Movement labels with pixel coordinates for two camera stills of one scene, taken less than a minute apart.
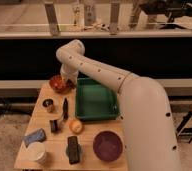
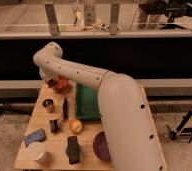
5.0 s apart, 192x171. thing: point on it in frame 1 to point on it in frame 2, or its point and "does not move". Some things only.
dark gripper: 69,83 to 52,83
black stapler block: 73,150 does not move
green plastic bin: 95,101 does not move
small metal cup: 49,104 does not move
